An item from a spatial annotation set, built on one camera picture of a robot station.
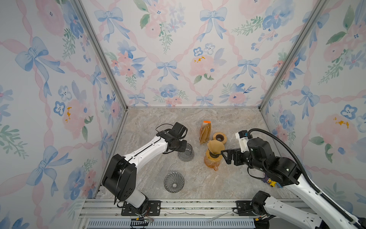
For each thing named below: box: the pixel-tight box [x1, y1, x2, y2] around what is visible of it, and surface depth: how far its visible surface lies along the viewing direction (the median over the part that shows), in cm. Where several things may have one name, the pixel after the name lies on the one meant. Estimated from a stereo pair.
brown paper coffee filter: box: [206, 139, 225, 155], surface depth 83 cm
